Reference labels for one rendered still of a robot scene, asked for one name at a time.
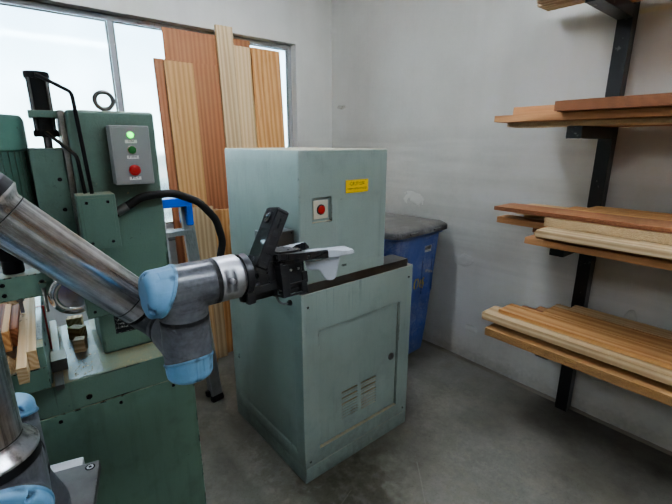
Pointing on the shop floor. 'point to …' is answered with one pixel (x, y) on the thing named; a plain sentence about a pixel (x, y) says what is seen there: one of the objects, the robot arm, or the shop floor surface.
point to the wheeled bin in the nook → (420, 250)
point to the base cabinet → (136, 445)
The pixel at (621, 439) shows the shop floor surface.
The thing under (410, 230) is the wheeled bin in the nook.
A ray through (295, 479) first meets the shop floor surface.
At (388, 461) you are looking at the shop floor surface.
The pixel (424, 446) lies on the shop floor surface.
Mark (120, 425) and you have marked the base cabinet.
